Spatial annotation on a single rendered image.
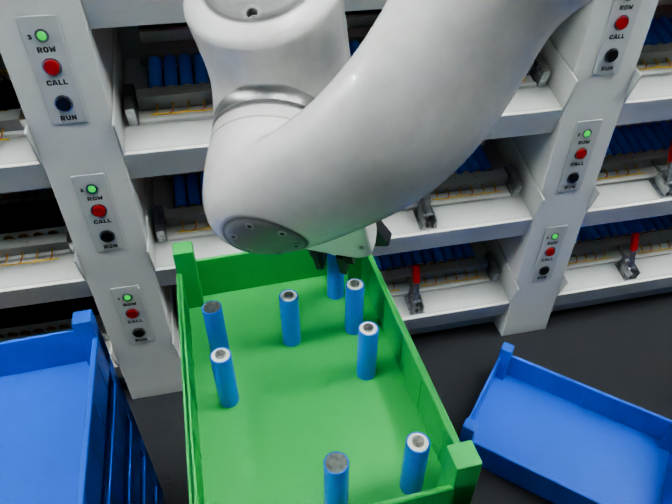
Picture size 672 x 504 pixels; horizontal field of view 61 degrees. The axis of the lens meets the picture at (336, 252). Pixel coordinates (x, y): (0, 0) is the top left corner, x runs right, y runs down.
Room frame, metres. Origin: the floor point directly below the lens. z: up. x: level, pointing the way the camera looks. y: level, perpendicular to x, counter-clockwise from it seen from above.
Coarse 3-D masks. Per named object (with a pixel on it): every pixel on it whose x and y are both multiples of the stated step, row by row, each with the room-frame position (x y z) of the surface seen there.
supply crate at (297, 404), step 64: (192, 256) 0.43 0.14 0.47; (256, 256) 0.46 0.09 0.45; (192, 320) 0.41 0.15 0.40; (256, 320) 0.41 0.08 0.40; (320, 320) 0.41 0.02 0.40; (384, 320) 0.40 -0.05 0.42; (192, 384) 0.31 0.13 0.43; (256, 384) 0.33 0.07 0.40; (320, 384) 0.33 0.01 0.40; (384, 384) 0.33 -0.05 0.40; (192, 448) 0.23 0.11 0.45; (256, 448) 0.26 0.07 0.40; (320, 448) 0.26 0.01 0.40; (384, 448) 0.26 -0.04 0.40; (448, 448) 0.22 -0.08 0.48
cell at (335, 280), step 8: (328, 256) 0.45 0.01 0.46; (328, 264) 0.45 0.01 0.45; (336, 264) 0.44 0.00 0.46; (328, 272) 0.45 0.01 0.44; (336, 272) 0.44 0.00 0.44; (328, 280) 0.45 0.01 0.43; (336, 280) 0.44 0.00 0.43; (328, 288) 0.45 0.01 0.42; (336, 288) 0.44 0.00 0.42; (328, 296) 0.45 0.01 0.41; (336, 296) 0.44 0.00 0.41
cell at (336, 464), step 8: (328, 456) 0.22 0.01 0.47; (336, 456) 0.22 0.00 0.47; (344, 456) 0.22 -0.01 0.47; (328, 464) 0.21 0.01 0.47; (336, 464) 0.21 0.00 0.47; (344, 464) 0.21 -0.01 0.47; (328, 472) 0.21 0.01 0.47; (336, 472) 0.21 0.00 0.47; (344, 472) 0.21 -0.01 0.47; (328, 480) 0.21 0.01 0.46; (336, 480) 0.20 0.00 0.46; (344, 480) 0.21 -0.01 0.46; (328, 488) 0.21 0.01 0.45; (336, 488) 0.20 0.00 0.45; (344, 488) 0.21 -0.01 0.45; (328, 496) 0.21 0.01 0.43; (336, 496) 0.20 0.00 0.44; (344, 496) 0.21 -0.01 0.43
